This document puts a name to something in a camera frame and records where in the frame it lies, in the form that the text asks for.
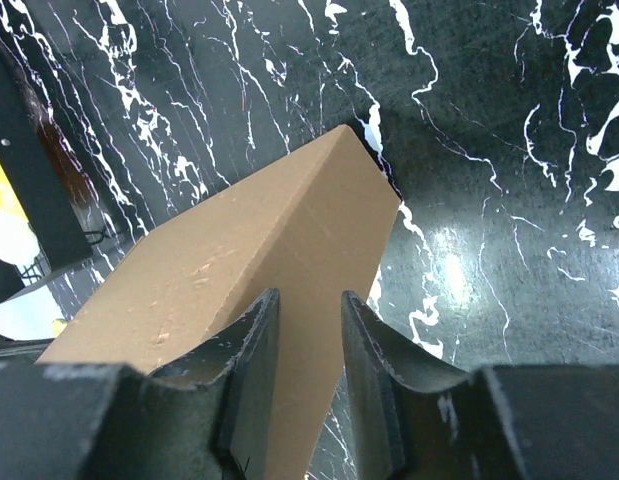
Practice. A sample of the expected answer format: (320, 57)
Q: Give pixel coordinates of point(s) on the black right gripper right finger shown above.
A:
(415, 416)

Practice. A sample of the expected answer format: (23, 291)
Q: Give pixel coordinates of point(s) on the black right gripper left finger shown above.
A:
(204, 415)

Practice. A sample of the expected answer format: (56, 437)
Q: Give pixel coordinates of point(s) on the brown cardboard box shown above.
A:
(313, 224)

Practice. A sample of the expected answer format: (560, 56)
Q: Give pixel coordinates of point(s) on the white flower-shaped bowl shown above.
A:
(18, 243)

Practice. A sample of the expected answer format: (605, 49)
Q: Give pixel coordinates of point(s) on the yellow ribbed bowl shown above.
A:
(9, 202)

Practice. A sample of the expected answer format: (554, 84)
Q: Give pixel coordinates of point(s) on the black dish rack tray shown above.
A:
(39, 191)

